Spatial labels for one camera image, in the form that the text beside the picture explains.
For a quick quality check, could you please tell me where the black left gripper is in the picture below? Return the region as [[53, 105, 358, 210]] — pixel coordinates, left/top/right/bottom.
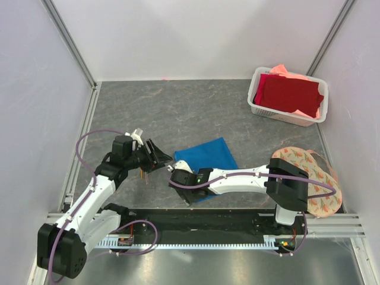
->
[[125, 138, 172, 173]]

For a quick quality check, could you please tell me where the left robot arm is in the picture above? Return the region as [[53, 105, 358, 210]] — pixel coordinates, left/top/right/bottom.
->
[[36, 135, 172, 278]]

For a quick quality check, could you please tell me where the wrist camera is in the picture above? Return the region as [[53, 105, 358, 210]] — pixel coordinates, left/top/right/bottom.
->
[[166, 160, 197, 188], [111, 128, 144, 158]]

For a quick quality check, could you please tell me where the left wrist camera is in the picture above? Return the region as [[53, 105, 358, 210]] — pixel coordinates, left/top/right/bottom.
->
[[111, 128, 144, 158]]

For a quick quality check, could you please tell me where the aluminium corner post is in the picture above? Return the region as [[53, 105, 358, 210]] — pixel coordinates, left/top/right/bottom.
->
[[306, 0, 357, 77], [40, 0, 99, 90]]

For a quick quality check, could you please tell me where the slotted cable duct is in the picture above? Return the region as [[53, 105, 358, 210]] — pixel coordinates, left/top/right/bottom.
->
[[95, 236, 296, 251]]

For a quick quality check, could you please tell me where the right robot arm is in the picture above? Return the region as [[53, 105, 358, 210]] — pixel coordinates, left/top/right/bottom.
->
[[169, 158, 309, 234]]

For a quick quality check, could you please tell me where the white plastic basket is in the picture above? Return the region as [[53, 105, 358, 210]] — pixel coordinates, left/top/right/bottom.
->
[[247, 66, 329, 126]]

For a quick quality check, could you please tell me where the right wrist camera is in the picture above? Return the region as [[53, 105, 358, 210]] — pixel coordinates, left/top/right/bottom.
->
[[166, 160, 197, 188]]

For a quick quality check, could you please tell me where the salmon cloth in basket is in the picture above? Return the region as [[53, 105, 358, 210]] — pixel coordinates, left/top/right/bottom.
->
[[270, 64, 308, 80]]

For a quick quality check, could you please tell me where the right aluminium corner post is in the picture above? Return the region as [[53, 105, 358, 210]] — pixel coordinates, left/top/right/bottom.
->
[[306, 0, 357, 77]]

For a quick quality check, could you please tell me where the red cloth in basket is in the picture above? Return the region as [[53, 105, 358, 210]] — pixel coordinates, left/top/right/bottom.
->
[[253, 74, 324, 119]]

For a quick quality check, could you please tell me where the left aluminium corner post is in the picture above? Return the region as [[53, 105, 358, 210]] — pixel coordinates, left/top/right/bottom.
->
[[40, 0, 99, 90]]

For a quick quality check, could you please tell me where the blue cloth napkin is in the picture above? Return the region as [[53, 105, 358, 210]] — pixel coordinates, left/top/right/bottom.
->
[[175, 137, 238, 185]]

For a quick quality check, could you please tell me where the floral oval placemat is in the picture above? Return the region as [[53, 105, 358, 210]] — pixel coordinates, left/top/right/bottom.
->
[[272, 147, 343, 217]]

